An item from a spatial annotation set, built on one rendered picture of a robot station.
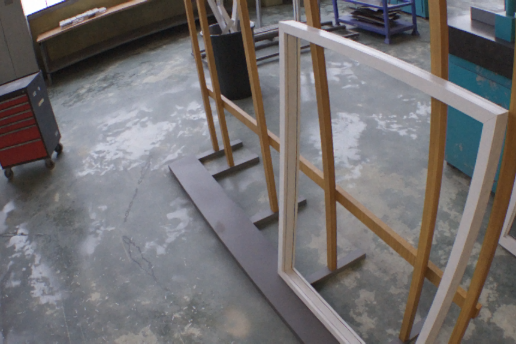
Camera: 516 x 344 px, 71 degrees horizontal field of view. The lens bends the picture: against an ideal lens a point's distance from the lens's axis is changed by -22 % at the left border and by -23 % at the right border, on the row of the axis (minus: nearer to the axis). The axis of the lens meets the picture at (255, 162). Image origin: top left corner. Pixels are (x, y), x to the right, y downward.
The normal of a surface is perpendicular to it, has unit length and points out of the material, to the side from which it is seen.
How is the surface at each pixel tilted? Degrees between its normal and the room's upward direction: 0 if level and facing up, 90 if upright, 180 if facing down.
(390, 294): 0
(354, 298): 0
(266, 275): 0
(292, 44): 90
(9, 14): 90
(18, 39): 90
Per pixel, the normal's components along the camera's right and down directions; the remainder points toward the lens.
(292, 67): 0.46, 0.42
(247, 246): -0.14, -0.83
